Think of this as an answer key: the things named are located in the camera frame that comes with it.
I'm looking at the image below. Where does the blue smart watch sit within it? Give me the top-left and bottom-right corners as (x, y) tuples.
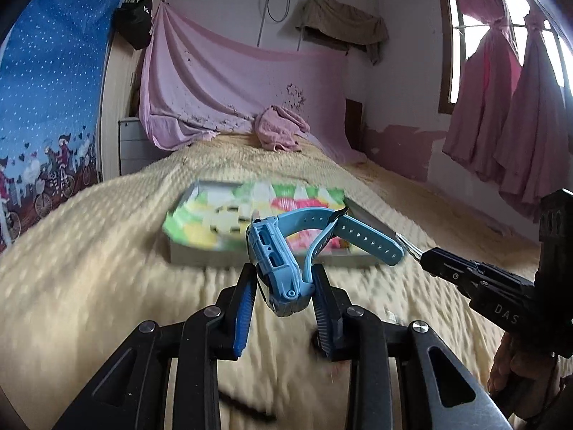
(244, 207), (406, 318)

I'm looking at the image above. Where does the white wall cable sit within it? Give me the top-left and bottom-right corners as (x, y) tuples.
(257, 0), (296, 48)

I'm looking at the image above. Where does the black hanging bag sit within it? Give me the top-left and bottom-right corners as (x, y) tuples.
(112, 0), (154, 50)

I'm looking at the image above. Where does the black braided hair tie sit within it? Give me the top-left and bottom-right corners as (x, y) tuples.
(218, 391), (277, 425)

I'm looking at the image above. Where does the brown hanging cloth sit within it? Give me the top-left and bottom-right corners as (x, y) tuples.
(296, 0), (389, 66)

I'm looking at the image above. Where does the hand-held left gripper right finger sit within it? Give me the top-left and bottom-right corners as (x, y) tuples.
(311, 263), (513, 430)

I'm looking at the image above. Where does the crumpled pink towel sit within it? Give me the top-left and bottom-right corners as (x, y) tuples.
(254, 105), (310, 152)

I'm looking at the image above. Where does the wooden framed window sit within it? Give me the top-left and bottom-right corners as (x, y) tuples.
(432, 0), (573, 115)

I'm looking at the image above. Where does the cream wardrobe panel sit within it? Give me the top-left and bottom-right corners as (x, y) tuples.
(98, 0), (155, 180)

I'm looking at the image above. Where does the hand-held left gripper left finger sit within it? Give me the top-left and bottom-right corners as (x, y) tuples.
(51, 263), (258, 430)

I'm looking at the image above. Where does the pink hanging sheet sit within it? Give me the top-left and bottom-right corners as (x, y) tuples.
(139, 2), (372, 166)

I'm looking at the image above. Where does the colourful painted paper sheet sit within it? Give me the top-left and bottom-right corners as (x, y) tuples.
(163, 181), (354, 252)

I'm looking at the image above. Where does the brown wooden board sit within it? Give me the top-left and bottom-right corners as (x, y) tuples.
(346, 97), (364, 153)

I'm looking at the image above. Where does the blue printed curtain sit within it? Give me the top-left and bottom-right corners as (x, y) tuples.
(0, 0), (128, 252)

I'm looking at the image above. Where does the grey shallow tray box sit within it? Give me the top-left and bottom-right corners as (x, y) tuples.
(163, 180), (399, 269)

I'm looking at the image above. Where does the person's right hand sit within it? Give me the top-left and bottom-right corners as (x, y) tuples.
(487, 331), (573, 424)

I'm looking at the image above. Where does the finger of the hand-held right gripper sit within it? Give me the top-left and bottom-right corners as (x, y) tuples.
(450, 273), (540, 339)
(420, 247), (538, 292)

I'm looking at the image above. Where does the white drawer cabinet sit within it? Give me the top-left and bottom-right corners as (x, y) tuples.
(119, 116), (173, 175)

